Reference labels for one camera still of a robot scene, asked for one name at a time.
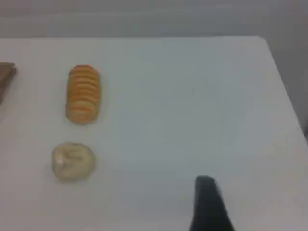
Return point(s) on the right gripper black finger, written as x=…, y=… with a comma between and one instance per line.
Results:
x=208, y=207

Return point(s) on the pale egg yolk pastry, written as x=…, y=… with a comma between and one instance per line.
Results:
x=72, y=161

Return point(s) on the long ridged orange bread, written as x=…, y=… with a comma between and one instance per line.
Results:
x=83, y=95

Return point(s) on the brown burlap tote bag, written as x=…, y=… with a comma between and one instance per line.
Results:
x=5, y=79

